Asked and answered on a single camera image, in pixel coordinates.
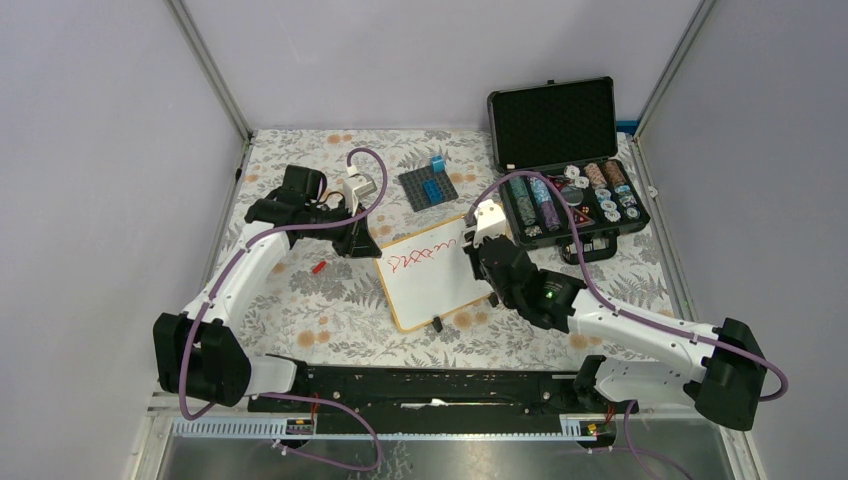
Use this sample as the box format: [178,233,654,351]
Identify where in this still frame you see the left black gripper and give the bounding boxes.
[306,198,382,259]

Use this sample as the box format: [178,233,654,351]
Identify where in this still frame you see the yellow framed whiteboard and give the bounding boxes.
[375,215,493,333]

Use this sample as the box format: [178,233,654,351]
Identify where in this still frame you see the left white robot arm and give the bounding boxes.
[153,166,381,411]

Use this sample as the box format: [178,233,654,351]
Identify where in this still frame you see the floral tablecloth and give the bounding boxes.
[225,129,639,370]

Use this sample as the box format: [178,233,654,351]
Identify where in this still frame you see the purple poker chip stack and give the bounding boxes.
[539,201,562,231]

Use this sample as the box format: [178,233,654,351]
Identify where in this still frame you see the blue poker chip stack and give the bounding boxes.
[528,174,553,207]

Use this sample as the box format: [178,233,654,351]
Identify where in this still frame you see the green poker chip stack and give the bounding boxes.
[508,176,537,226]

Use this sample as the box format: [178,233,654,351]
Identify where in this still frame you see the grey lego baseplate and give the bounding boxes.
[398,167,459,212]

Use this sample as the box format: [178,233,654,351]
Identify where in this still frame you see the red triangle dice box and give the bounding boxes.
[572,207,595,229]

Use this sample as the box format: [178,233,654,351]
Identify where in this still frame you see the round dealer button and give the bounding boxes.
[560,185,584,207]

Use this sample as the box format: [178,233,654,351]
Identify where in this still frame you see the light blue lego brick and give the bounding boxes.
[430,155,446,174]

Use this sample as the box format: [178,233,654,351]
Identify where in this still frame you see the pink poker chip stack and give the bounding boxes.
[584,163,608,190]

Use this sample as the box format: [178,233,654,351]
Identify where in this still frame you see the brown poker chip stack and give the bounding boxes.
[601,159,627,189]

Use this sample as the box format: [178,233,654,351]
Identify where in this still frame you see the black poker chip case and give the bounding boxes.
[487,76,650,265]

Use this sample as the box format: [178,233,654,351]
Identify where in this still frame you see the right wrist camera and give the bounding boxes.
[463,199,508,248]

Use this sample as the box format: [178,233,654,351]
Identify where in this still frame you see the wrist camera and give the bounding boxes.
[463,199,508,248]
[342,166,377,214]

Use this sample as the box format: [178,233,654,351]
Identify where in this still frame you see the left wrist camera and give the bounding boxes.
[342,166,377,214]

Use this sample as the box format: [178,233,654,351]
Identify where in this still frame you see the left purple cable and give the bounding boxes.
[177,146,389,473]

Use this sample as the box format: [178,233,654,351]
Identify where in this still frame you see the purple cable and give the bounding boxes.
[177,146,389,473]
[466,170,791,480]

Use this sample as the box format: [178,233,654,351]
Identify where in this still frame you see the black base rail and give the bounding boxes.
[248,364,628,422]

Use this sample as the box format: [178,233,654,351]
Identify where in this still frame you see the white cable duct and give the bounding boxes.
[171,411,615,442]

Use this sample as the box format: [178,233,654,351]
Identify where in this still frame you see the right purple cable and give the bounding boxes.
[466,170,791,480]

